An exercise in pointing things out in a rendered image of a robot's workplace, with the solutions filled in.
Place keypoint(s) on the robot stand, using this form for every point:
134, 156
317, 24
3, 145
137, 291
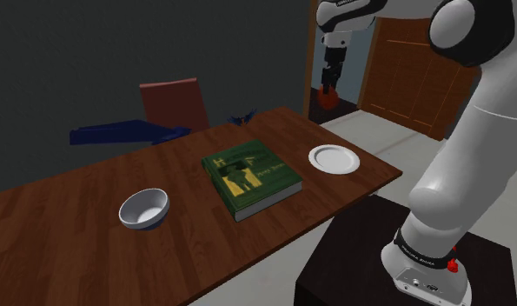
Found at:
351, 262

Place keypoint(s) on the orange ball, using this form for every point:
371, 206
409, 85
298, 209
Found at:
328, 98

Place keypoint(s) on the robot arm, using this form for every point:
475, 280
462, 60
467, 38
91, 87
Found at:
461, 169

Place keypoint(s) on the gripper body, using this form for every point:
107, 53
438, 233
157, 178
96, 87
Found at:
334, 56

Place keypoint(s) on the white bowl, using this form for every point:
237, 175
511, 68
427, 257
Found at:
144, 208

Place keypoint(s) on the small blue plant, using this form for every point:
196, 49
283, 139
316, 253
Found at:
242, 118

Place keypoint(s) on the green hardcover book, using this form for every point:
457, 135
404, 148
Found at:
258, 178

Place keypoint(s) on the brown wooden table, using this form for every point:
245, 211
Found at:
93, 254

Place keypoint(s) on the red-brown chair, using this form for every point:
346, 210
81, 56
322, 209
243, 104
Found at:
173, 104

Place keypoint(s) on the orange wooden door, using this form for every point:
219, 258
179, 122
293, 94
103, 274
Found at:
414, 80

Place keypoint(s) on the white plate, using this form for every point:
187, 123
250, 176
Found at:
334, 159

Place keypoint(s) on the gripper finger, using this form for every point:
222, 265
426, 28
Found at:
329, 78

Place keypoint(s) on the dark blue bench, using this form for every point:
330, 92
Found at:
122, 131

